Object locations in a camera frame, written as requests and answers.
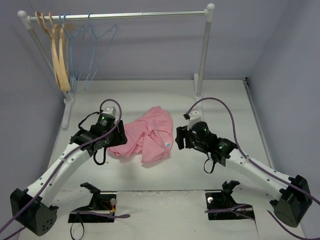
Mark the white clothes rack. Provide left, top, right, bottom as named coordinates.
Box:
left=17, top=3, right=215, bottom=129

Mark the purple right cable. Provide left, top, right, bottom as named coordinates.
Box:
left=187, top=96, right=320, bottom=240

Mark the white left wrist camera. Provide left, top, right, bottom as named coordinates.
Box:
left=101, top=106, right=117, bottom=118

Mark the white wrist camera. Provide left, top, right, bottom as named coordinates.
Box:
left=101, top=106, right=117, bottom=118
left=183, top=110, right=202, bottom=131

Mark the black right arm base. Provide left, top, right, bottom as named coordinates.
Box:
left=205, top=180, right=255, bottom=221

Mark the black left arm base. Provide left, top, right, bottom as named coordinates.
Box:
left=68, top=182, right=117, bottom=224

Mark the pink t shirt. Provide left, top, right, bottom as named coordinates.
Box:
left=108, top=106, right=174, bottom=165

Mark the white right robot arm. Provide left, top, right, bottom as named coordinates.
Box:
left=175, top=121, right=313, bottom=228

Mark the blue wire hanger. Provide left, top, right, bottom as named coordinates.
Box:
left=58, top=13, right=86, bottom=94
left=83, top=12, right=118, bottom=91
left=62, top=13, right=87, bottom=94

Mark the blue wire hanger on rack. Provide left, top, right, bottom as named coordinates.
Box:
left=58, top=13, right=86, bottom=94

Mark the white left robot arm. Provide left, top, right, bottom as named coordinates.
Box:
left=10, top=107, right=127, bottom=237

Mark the wooden hanger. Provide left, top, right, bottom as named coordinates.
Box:
left=40, top=12, right=70, bottom=91
left=34, top=10, right=66, bottom=90
left=48, top=12, right=72, bottom=92

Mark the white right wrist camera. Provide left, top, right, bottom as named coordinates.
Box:
left=183, top=110, right=202, bottom=131

